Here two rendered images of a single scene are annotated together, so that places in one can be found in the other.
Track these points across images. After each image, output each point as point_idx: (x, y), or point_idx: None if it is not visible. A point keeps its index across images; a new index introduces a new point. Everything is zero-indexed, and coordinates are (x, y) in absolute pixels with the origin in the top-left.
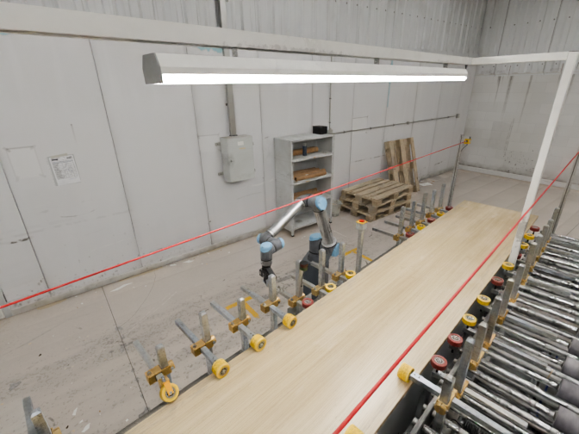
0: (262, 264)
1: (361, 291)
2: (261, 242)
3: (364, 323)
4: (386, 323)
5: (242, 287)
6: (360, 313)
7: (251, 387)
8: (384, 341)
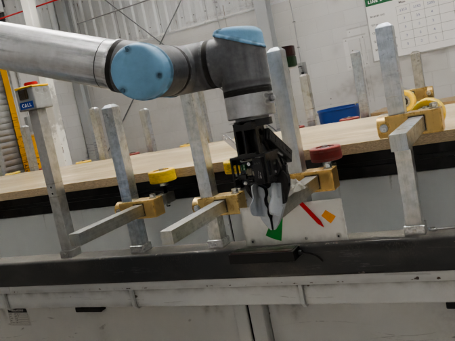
0: (274, 109)
1: (230, 154)
2: (177, 65)
3: (328, 133)
4: (309, 133)
5: (405, 131)
6: (305, 139)
7: None
8: (353, 124)
